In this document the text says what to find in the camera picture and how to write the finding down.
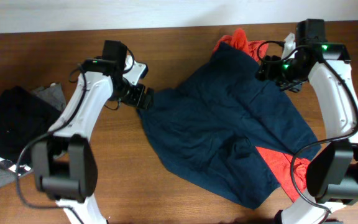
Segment navy blue shorts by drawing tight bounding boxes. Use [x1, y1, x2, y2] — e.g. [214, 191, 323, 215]
[139, 43, 316, 209]

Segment red mesh garment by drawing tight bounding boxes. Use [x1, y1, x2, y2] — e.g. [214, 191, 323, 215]
[213, 28, 310, 202]

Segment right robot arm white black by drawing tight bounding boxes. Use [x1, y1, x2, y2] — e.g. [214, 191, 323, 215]
[256, 19, 358, 223]

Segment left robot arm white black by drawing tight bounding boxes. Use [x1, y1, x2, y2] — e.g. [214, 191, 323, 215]
[27, 40, 154, 223]

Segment grey folded garment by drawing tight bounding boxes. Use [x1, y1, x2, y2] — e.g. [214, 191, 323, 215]
[0, 83, 67, 188]

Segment left black cable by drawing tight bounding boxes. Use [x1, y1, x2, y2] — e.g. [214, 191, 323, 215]
[14, 46, 135, 210]

